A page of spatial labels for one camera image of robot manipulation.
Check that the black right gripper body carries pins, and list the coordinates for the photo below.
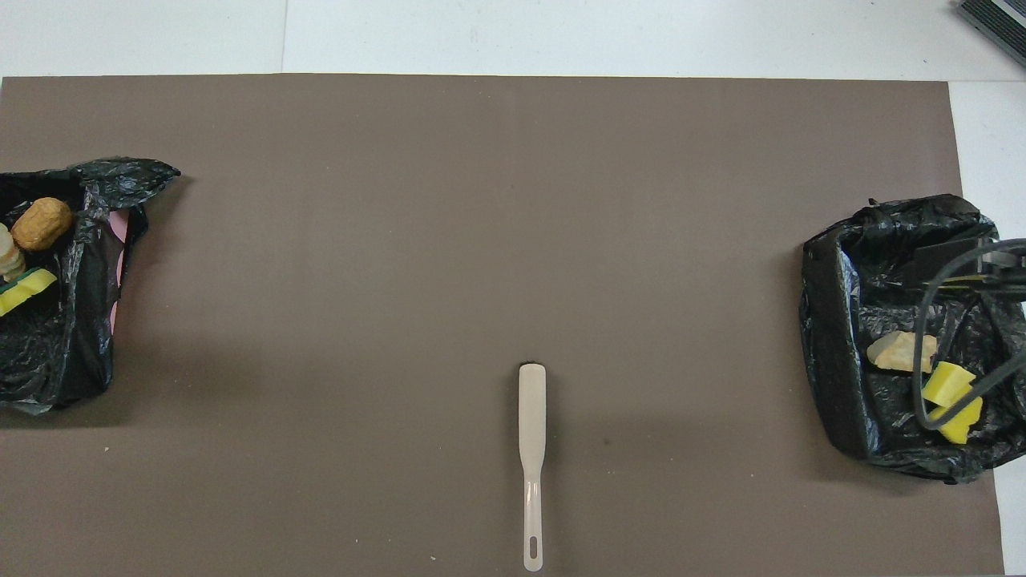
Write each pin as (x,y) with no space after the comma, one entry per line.
(1010,272)

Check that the pale sliced bread loaf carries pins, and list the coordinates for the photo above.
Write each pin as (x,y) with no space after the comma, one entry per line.
(898,353)

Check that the small yellow sponge piece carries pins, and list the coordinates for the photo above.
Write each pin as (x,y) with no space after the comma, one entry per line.
(950,383)

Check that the large yellow sponge piece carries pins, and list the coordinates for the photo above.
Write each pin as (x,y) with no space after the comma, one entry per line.
(962,425)

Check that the beige hand brush black bristles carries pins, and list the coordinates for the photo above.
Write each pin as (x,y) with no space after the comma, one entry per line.
(532,417)

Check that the golden brown bread roll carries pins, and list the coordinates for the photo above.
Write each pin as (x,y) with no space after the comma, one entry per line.
(42,224)

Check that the notched yellow sponge piece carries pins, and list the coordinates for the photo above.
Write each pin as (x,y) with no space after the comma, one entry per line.
(24,294)

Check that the orange striped croissant piece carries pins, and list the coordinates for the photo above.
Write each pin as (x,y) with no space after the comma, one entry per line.
(10,252)

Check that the bin lined with black bag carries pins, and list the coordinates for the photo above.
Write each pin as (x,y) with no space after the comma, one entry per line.
(834,361)

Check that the pink bin with black bag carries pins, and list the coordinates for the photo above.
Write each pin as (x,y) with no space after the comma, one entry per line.
(88,320)

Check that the grey ribbed object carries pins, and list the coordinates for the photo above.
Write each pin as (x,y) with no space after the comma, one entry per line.
(998,24)

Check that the brown table mat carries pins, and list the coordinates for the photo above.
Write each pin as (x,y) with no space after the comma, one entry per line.
(401,280)

